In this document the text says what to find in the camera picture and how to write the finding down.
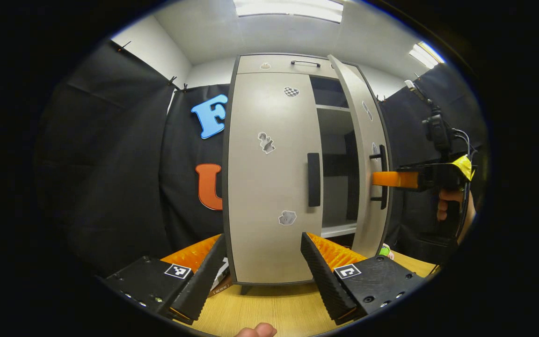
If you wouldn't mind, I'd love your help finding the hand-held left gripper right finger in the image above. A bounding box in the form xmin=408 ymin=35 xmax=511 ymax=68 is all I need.
xmin=300 ymin=231 xmax=431 ymax=326

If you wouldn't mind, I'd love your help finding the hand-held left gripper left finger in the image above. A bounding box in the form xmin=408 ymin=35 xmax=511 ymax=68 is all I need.
xmin=99 ymin=233 xmax=228 ymax=326

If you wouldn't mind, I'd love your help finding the beige shoe cabinet door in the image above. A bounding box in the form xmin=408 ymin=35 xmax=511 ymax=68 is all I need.
xmin=227 ymin=72 xmax=325 ymax=285
xmin=328 ymin=54 xmax=392 ymax=259

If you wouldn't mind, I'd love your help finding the beige double-door shoe cabinet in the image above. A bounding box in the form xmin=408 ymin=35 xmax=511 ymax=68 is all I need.
xmin=222 ymin=53 xmax=394 ymax=295

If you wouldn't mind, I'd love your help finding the white printed card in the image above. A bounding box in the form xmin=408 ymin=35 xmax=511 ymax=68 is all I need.
xmin=212 ymin=257 xmax=231 ymax=287

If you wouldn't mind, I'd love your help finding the black backdrop cloth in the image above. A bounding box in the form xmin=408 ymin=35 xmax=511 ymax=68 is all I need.
xmin=33 ymin=40 xmax=230 ymax=281
xmin=377 ymin=63 xmax=490 ymax=265

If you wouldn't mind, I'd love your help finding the long ceiling light panel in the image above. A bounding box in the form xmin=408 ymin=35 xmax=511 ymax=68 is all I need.
xmin=233 ymin=0 xmax=344 ymax=24
xmin=408 ymin=41 xmax=445 ymax=70

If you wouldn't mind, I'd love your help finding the black cable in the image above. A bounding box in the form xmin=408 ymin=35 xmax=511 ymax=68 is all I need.
xmin=451 ymin=128 xmax=474 ymax=234

